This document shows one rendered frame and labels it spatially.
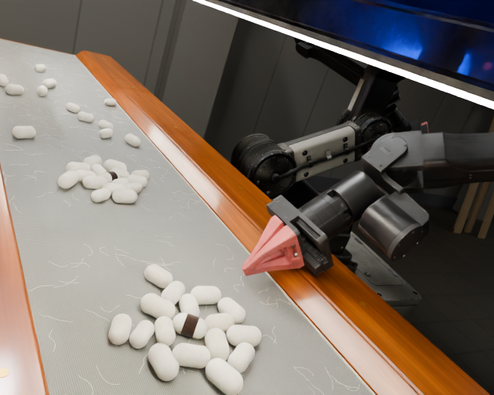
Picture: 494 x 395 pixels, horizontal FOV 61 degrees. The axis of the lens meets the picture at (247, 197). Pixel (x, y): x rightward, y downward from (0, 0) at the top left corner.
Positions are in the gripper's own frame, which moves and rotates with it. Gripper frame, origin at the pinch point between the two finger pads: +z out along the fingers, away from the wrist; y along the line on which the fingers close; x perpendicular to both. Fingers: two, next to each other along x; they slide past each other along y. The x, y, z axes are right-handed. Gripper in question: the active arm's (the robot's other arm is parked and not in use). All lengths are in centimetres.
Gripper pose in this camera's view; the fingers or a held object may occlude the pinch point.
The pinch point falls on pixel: (248, 268)
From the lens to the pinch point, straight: 54.0
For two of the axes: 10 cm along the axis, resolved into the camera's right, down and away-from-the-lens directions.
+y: 5.0, 5.0, -7.1
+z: -8.3, 5.2, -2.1
